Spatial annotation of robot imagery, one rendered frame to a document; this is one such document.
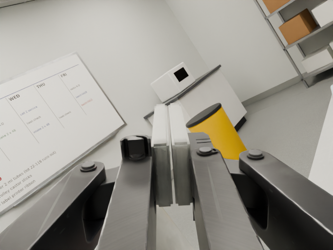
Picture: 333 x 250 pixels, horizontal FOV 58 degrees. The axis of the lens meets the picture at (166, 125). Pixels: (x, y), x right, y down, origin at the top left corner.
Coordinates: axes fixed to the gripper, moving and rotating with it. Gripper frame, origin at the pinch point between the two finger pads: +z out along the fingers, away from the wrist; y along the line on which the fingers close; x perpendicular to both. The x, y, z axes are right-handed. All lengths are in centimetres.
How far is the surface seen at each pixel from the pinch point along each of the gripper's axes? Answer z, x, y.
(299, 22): 378, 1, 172
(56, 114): 304, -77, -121
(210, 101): 369, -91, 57
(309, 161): 193, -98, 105
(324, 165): 43, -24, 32
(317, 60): 378, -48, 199
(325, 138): 54, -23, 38
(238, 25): 474, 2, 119
